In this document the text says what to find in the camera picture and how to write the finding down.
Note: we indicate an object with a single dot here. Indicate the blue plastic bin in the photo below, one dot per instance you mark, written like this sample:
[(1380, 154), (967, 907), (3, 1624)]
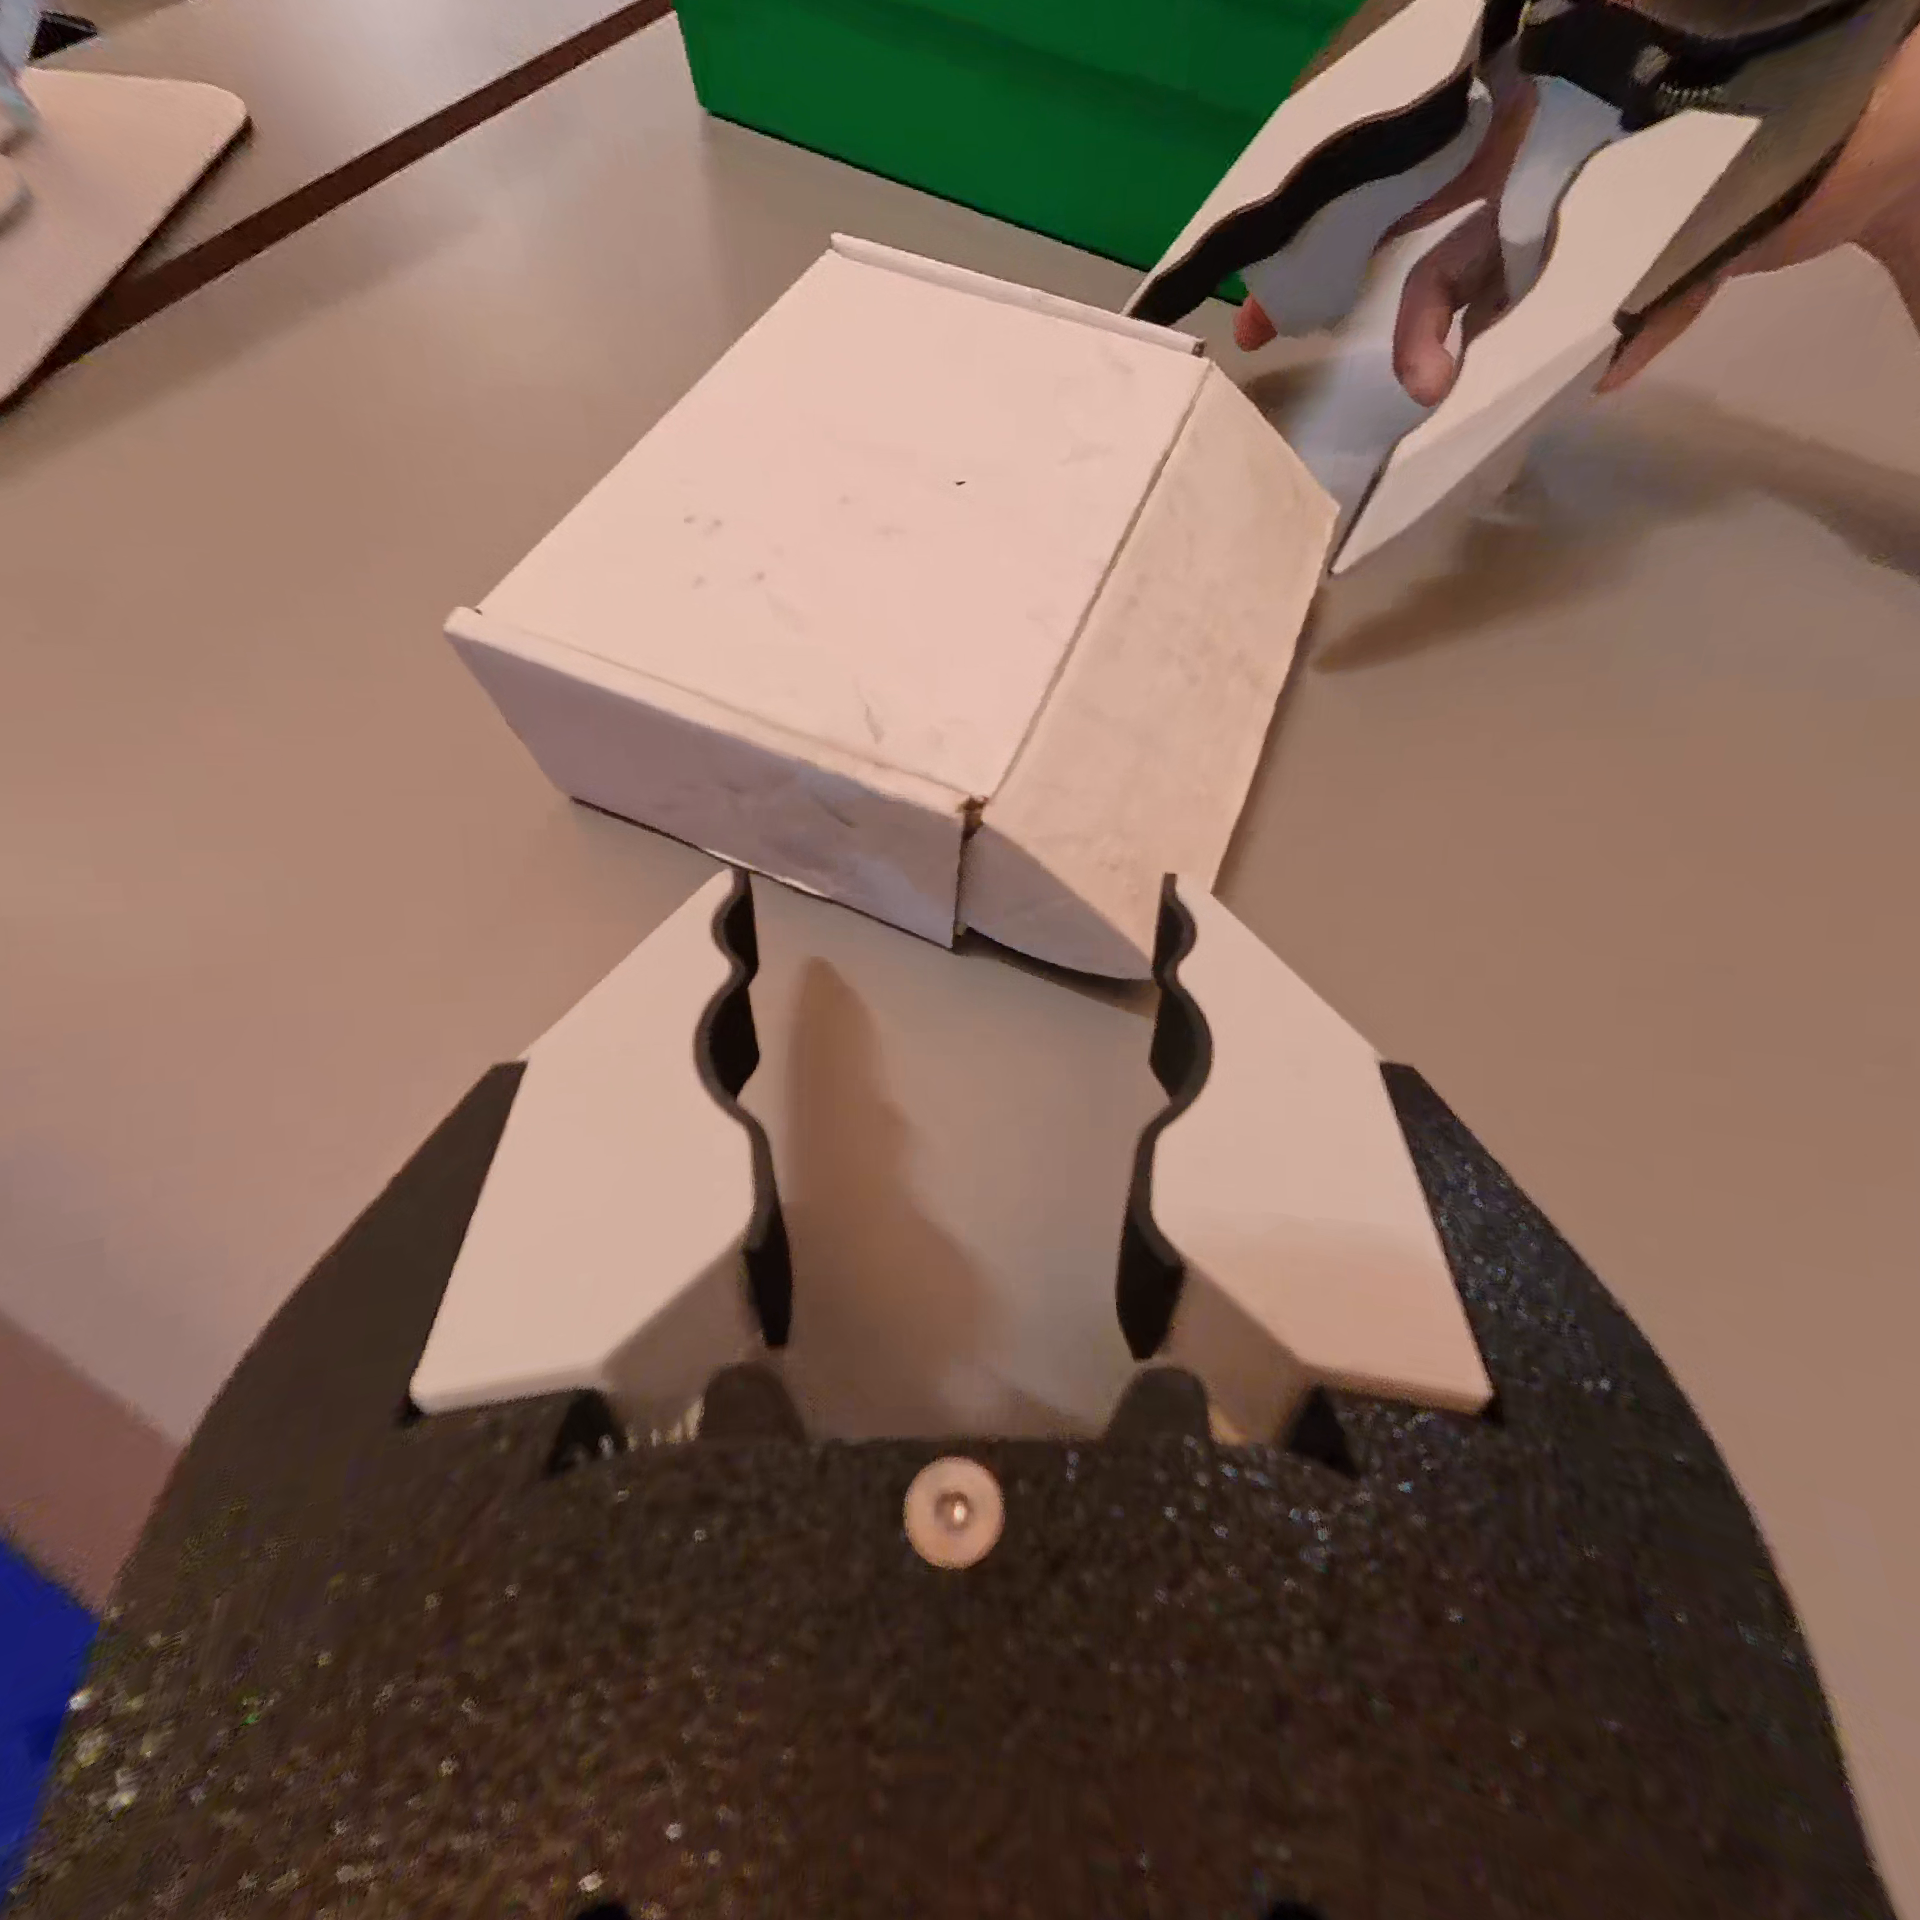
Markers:
[(39, 1695)]

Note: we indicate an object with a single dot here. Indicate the white cardboard mailer box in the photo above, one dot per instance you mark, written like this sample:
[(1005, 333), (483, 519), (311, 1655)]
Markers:
[(841, 555)]

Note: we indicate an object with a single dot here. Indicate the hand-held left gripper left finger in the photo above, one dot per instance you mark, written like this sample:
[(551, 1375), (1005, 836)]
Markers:
[(601, 1200)]

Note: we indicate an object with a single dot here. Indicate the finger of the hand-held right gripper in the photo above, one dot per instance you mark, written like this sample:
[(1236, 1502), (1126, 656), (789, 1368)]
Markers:
[(1334, 135), (1560, 315)]

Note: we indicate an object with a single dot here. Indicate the green plastic bin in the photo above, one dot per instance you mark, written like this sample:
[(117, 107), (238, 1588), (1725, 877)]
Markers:
[(975, 104)]

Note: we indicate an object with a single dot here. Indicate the white stand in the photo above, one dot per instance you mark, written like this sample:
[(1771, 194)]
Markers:
[(105, 194)]

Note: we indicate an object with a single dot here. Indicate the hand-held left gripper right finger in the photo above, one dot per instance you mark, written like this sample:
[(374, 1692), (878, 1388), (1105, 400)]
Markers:
[(1305, 1214)]

